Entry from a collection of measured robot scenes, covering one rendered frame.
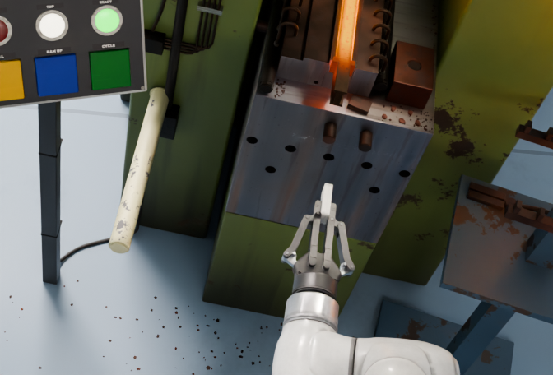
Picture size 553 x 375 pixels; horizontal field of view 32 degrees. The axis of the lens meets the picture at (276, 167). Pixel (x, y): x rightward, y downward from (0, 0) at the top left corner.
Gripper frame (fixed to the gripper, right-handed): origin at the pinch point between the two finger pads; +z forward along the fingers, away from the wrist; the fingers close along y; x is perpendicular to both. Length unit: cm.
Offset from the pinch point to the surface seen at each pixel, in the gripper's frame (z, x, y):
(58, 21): 20, 10, -54
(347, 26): 44.6, 1.0, 0.0
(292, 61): 35.0, -2.6, -9.9
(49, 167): 25, -44, -58
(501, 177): 97, -100, 72
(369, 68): 35.8, -0.6, 5.8
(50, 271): 25, -93, -58
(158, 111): 41, -36, -36
